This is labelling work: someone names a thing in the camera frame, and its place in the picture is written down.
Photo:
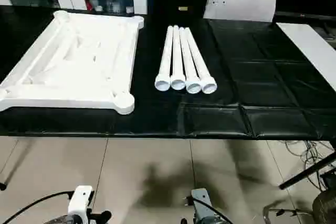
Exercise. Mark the small yellow label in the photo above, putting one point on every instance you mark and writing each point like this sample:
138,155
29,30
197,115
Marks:
182,8

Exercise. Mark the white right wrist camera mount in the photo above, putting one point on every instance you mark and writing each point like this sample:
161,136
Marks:
199,200

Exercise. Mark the olive mottled bag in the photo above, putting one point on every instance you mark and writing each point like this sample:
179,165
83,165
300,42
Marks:
325,208

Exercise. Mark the small white jar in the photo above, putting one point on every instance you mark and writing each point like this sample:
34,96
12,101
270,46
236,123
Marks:
128,9
99,8

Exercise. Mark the white plastic table leg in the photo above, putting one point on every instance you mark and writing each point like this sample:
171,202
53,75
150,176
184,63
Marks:
187,58
197,56
166,56
176,56

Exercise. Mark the white side table board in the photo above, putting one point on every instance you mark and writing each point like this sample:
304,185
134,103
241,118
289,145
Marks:
309,45

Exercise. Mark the white plastic chair shell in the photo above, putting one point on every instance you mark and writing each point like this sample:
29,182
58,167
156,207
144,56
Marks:
244,3

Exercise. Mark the white plastic table top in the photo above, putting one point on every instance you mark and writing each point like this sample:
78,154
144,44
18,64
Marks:
78,58

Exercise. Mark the red packet in cabinet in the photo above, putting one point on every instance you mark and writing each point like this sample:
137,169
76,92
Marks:
89,2

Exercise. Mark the black stand leg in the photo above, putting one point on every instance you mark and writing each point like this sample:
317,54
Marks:
302,175

